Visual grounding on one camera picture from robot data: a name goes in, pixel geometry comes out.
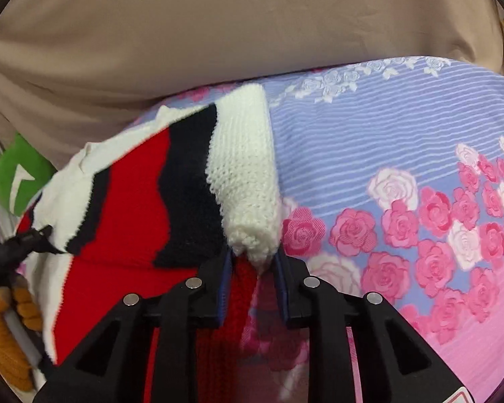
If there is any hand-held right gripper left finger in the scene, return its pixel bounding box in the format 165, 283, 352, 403
33, 247, 235, 403

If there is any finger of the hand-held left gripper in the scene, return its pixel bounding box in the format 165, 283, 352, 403
13, 225, 54, 257

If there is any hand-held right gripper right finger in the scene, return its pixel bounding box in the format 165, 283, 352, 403
274, 247, 474, 403

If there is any red white black knit sweater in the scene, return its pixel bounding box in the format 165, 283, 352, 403
16, 84, 285, 403

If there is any person's left hand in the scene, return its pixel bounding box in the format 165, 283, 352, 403
0, 275, 43, 392

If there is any green pillow with white mark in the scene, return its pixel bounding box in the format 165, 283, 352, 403
0, 132, 58, 216

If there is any pink blue floral bedsheet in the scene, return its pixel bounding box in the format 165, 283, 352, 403
126, 54, 504, 403

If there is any beige blanket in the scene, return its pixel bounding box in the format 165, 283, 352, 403
0, 0, 504, 171

